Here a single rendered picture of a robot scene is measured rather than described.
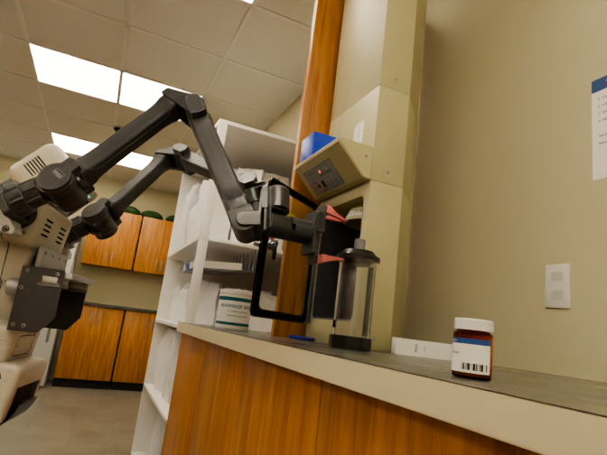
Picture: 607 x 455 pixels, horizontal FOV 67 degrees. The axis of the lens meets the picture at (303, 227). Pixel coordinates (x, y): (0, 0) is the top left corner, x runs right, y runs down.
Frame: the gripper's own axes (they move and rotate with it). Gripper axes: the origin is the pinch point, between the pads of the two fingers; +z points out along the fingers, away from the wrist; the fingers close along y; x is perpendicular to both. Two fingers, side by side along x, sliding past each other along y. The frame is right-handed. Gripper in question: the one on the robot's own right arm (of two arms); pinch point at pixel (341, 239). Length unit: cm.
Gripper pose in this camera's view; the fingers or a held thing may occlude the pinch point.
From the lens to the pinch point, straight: 114.3
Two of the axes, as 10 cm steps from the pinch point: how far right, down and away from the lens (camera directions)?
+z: 9.1, 2.0, 3.7
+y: 1.2, -9.7, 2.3
